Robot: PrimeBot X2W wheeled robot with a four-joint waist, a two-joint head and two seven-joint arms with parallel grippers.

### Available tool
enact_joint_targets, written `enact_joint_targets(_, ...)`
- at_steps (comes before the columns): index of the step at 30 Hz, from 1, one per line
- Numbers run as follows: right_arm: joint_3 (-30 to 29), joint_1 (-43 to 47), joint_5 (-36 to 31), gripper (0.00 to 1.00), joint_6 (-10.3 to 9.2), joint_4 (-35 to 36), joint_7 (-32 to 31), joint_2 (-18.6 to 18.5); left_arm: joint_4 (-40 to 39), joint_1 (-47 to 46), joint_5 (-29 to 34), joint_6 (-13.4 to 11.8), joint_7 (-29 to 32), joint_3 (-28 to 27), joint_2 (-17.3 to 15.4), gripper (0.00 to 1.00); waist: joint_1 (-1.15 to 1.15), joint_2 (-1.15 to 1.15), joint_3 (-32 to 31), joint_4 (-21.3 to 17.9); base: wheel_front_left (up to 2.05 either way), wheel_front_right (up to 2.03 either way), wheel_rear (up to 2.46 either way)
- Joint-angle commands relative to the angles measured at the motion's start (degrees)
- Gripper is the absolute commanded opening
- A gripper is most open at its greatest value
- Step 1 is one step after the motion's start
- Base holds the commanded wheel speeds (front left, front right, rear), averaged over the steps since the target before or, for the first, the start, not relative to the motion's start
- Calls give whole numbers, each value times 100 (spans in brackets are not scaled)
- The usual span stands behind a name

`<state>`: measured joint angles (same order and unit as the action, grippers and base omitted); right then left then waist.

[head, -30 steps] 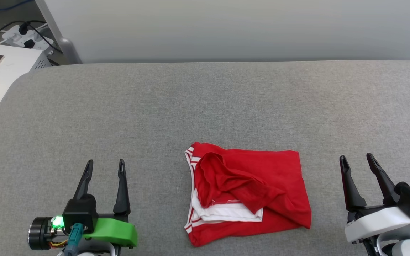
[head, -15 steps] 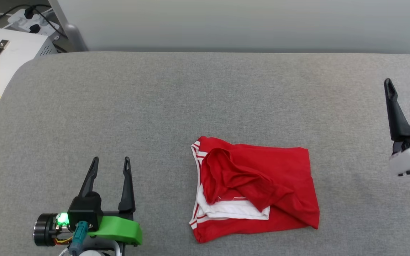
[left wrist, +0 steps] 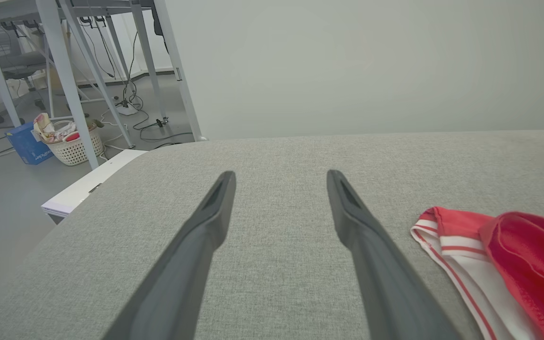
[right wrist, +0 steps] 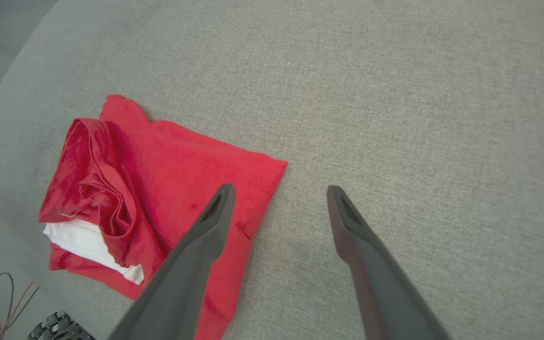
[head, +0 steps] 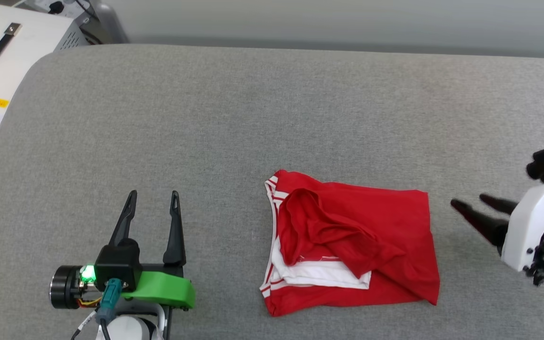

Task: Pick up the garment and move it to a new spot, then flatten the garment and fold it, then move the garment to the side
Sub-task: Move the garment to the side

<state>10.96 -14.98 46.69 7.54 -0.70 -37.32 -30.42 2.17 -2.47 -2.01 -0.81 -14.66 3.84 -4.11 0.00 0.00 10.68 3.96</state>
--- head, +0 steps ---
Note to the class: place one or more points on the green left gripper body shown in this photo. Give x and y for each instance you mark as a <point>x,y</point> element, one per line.
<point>163,288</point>

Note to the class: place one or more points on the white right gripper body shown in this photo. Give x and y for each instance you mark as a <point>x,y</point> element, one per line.
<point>524,236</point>

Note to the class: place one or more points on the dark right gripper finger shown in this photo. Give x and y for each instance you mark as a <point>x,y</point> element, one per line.
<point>501,204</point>
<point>484,224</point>

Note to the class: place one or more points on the grey fabric sofa cushion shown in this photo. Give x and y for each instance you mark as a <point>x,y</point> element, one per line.
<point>206,141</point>

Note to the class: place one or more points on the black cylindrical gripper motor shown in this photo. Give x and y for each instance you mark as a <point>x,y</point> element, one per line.
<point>64,288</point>

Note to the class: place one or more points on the black power plug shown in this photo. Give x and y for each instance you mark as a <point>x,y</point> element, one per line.
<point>55,7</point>

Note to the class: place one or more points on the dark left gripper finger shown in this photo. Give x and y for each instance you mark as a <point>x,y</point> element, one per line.
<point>124,222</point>
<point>175,236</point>

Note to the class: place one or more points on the white equipment case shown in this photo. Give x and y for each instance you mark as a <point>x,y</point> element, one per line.
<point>26,61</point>

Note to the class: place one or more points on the red white basketball jersey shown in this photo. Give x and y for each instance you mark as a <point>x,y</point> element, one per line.
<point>385,226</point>

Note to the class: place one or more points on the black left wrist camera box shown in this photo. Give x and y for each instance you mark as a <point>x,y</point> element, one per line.
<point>118,264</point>

